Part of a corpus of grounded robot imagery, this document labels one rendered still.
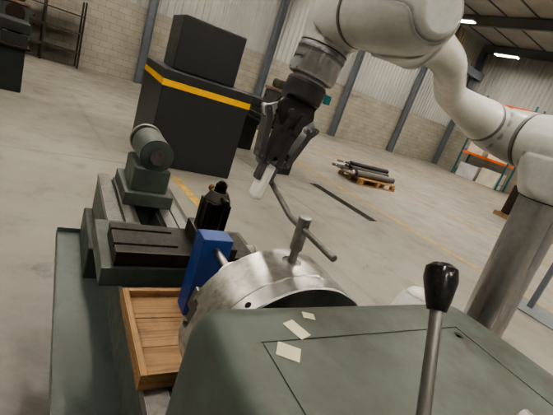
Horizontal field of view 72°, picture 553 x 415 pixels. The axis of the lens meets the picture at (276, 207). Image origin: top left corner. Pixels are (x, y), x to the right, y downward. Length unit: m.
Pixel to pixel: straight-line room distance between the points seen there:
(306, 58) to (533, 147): 0.54
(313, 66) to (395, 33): 0.18
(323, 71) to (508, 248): 0.60
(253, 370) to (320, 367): 0.08
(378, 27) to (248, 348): 0.43
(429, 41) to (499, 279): 0.65
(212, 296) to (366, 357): 0.27
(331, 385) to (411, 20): 0.43
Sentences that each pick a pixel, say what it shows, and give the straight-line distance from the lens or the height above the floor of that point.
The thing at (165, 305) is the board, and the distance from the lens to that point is 1.08.
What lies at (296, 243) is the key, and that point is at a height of 1.28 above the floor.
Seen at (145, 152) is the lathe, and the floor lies 1.09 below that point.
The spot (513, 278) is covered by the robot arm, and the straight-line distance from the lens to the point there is 1.05.
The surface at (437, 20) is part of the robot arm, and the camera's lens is 0.56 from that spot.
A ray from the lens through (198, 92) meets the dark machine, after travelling 5.26.
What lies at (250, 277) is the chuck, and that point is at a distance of 0.62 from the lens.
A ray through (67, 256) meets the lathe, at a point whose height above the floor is 0.54.
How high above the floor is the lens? 1.51
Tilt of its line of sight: 17 degrees down
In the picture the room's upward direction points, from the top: 19 degrees clockwise
